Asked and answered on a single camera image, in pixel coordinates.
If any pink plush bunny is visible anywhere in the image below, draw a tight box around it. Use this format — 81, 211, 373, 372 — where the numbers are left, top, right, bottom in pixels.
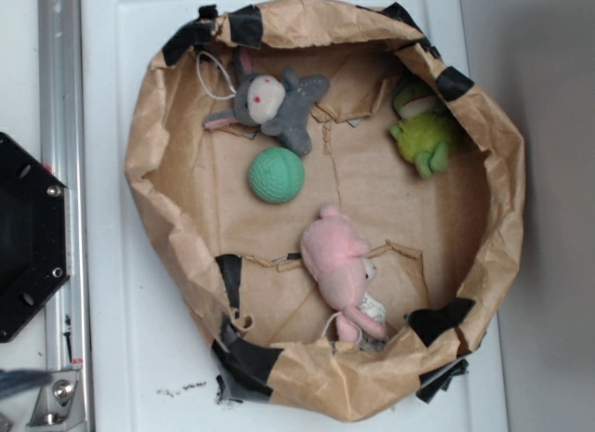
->
300, 203, 387, 343

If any grey plush bunny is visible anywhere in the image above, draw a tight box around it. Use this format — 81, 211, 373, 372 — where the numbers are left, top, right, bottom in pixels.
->
204, 48, 330, 157

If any green foam ball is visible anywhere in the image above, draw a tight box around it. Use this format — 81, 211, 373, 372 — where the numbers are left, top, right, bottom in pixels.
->
248, 148, 305, 204

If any brown paper bag bin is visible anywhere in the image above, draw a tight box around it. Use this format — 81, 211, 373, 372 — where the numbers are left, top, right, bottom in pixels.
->
125, 0, 525, 422

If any green plush frog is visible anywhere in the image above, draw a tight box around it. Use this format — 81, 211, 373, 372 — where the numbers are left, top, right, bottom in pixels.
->
390, 81, 460, 178

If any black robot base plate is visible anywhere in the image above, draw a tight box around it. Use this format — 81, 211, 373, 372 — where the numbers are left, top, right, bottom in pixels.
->
1, 133, 69, 343

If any aluminium frame rail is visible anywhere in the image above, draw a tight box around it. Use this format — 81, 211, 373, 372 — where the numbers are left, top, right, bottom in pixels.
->
38, 0, 96, 431

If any metal corner bracket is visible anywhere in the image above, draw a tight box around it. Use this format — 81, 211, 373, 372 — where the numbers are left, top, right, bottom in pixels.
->
26, 370, 86, 431

